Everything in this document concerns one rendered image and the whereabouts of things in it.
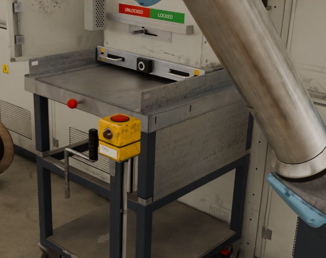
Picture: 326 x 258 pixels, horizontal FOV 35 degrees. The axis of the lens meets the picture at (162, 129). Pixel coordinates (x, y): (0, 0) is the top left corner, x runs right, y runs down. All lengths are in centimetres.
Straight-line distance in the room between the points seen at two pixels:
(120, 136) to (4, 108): 221
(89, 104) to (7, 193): 136
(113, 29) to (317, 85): 80
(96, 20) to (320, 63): 83
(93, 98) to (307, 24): 80
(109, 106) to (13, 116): 181
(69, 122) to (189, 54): 126
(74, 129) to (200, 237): 107
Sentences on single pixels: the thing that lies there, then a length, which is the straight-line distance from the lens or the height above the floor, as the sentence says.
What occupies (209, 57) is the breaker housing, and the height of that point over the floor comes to 96.
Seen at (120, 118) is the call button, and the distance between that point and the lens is 132.
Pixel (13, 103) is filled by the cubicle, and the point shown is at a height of 34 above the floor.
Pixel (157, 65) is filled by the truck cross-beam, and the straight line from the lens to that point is 190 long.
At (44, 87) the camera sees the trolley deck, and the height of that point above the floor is 83.
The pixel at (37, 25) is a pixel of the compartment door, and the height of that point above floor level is 98.
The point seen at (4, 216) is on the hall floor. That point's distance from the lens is 275.
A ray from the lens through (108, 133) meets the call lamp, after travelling 130.
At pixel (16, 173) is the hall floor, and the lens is 319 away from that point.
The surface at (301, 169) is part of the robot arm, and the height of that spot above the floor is 94.
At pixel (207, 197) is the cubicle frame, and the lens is 238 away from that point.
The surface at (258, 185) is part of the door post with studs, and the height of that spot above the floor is 39.
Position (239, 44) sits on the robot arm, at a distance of 85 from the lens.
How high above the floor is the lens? 134
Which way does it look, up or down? 20 degrees down
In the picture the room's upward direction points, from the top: 3 degrees clockwise
